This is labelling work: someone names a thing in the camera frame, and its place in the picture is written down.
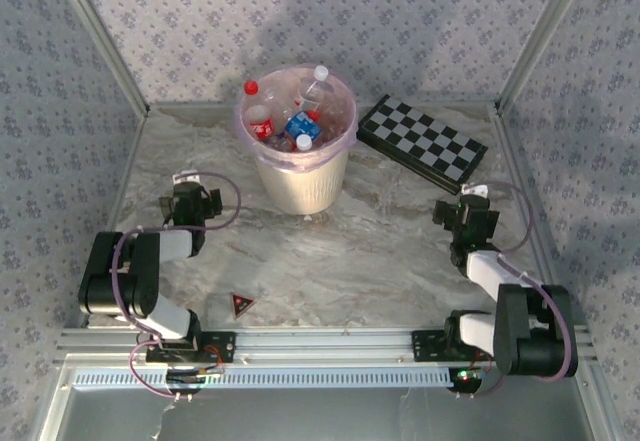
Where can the blue label bottle white cap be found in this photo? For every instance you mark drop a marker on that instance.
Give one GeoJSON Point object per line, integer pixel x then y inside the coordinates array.
{"type": "Point", "coordinates": [301, 126]}

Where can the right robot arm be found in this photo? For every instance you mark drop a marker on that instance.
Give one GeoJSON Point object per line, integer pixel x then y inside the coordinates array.
{"type": "Point", "coordinates": [525, 321]}

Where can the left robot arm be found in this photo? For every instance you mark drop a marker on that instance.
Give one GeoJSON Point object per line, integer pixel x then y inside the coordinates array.
{"type": "Point", "coordinates": [115, 281]}

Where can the white ribbed waste bin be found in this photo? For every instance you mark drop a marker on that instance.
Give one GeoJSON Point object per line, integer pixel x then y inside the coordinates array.
{"type": "Point", "coordinates": [305, 186]}

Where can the black white folding chessboard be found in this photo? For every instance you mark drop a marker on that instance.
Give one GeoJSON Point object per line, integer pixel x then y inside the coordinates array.
{"type": "Point", "coordinates": [420, 136]}

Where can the red black triangle sticker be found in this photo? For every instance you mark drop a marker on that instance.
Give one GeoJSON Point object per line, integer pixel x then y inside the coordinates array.
{"type": "Point", "coordinates": [242, 304]}

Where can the small circuit board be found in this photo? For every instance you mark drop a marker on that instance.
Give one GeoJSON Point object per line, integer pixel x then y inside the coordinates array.
{"type": "Point", "coordinates": [187, 380]}
{"type": "Point", "coordinates": [465, 380]}

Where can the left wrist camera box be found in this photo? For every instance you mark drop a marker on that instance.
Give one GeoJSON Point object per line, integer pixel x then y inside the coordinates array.
{"type": "Point", "coordinates": [185, 178]}

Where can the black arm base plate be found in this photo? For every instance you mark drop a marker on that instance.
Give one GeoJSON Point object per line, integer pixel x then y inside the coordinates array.
{"type": "Point", "coordinates": [427, 346]}
{"type": "Point", "coordinates": [220, 346]}

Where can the aluminium mounting rail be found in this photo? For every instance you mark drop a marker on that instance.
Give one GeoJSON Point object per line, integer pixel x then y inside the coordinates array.
{"type": "Point", "coordinates": [320, 348]}

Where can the aluminium frame post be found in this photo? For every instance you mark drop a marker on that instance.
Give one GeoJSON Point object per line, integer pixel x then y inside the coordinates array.
{"type": "Point", "coordinates": [540, 41]}
{"type": "Point", "coordinates": [105, 46]}

